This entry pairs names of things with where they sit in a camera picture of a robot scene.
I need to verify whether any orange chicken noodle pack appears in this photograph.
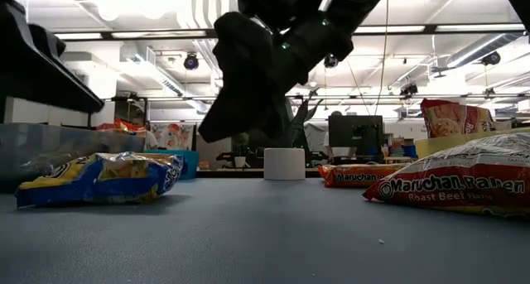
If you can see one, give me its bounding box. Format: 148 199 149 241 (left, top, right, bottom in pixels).
317 162 412 189

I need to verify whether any black rig beam with lights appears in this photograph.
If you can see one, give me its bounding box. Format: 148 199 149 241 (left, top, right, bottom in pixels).
53 22 530 41

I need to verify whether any blue soy sauce noodle pack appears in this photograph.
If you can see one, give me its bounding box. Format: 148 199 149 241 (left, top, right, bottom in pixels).
15 151 185 208

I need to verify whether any small potted background plant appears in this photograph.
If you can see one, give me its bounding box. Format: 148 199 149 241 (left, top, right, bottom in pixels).
230 131 251 169

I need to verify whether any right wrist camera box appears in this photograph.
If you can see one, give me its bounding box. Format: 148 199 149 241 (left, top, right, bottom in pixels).
238 0 301 28

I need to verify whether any black monitor back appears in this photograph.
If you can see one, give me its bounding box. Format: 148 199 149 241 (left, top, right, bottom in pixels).
327 114 385 157

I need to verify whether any red roast beef noodle pack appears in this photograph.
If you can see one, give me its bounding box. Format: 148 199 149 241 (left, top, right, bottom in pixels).
420 98 497 139
362 132 530 219

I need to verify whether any yellow-green plastic bin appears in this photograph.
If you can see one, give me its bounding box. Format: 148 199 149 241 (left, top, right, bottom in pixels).
415 125 530 160

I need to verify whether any floral patterned board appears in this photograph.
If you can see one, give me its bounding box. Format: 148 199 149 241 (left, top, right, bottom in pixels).
151 123 195 151

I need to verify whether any blue-grey table mat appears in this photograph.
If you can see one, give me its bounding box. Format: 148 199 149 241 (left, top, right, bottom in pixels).
0 176 530 284

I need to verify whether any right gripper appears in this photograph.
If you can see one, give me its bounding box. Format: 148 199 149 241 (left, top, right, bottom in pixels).
197 10 355 142

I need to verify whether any snake plant in white pot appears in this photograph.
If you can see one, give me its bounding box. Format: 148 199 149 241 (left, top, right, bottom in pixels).
263 87 325 181

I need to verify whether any grey translucent plastic bin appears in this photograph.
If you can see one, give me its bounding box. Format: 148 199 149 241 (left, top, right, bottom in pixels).
0 123 147 193

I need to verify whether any person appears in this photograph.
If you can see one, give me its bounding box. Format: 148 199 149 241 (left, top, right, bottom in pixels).
131 115 159 152

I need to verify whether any teal plastic bin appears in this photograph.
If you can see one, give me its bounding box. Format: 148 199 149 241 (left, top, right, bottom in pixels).
144 149 200 181

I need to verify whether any silver ceiling air duct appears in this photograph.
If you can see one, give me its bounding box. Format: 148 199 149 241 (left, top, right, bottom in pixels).
445 31 523 69

